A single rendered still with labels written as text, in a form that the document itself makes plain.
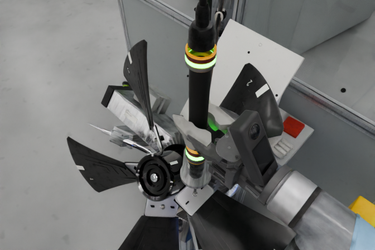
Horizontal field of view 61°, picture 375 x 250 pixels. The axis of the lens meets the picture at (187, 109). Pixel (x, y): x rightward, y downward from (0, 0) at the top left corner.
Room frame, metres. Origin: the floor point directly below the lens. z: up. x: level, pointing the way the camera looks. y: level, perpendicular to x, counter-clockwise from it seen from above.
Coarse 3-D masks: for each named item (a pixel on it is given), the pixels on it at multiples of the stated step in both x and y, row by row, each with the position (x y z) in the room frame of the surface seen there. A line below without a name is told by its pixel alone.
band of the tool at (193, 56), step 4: (188, 48) 0.35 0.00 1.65; (216, 48) 0.34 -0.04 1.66; (188, 52) 0.33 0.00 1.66; (192, 52) 0.36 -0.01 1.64; (196, 52) 0.36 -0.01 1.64; (200, 52) 0.36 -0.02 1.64; (208, 52) 0.36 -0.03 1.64; (212, 52) 0.35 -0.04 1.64; (192, 56) 0.32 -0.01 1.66; (196, 56) 0.32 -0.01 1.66; (208, 56) 0.32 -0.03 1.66; (212, 56) 0.33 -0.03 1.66; (188, 64) 0.33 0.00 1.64; (200, 64) 0.32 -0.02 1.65; (204, 64) 0.32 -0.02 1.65; (196, 68) 0.32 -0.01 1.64; (200, 68) 0.32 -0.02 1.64; (204, 68) 0.32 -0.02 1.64
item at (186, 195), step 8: (184, 192) 0.35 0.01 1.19; (192, 192) 0.35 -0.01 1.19; (200, 192) 0.35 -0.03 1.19; (208, 192) 0.35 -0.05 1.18; (176, 200) 0.33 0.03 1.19; (184, 200) 0.33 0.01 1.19; (192, 200) 0.33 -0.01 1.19; (200, 200) 0.33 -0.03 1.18; (184, 208) 0.31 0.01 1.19; (192, 208) 0.31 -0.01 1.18
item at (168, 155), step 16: (176, 144) 0.49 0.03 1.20; (144, 160) 0.41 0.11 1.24; (160, 160) 0.40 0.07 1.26; (176, 160) 0.41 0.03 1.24; (144, 176) 0.38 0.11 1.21; (160, 176) 0.37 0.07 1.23; (176, 176) 0.36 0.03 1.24; (144, 192) 0.35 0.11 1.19; (160, 192) 0.34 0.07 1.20; (176, 192) 0.34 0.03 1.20
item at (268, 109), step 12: (252, 72) 0.54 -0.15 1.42; (240, 84) 0.53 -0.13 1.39; (252, 84) 0.50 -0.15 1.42; (264, 84) 0.48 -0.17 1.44; (228, 96) 0.53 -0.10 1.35; (240, 96) 0.50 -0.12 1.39; (252, 96) 0.47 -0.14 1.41; (264, 96) 0.45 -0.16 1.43; (228, 108) 0.48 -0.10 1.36; (240, 108) 0.46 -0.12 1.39; (252, 108) 0.44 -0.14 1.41; (264, 108) 0.43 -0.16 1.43; (276, 108) 0.41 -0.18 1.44; (264, 120) 0.40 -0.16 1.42; (276, 120) 0.39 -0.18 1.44; (216, 132) 0.43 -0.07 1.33; (276, 132) 0.36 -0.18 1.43
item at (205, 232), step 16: (208, 208) 0.31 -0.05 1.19; (224, 208) 0.31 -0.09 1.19; (240, 208) 0.31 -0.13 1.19; (192, 224) 0.27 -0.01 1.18; (208, 224) 0.27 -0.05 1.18; (224, 224) 0.27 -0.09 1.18; (240, 224) 0.27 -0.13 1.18; (256, 224) 0.27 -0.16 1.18; (272, 224) 0.27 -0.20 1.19; (208, 240) 0.24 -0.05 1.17; (224, 240) 0.23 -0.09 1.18; (240, 240) 0.23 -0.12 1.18; (256, 240) 0.23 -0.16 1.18; (272, 240) 0.23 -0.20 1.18; (288, 240) 0.23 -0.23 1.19
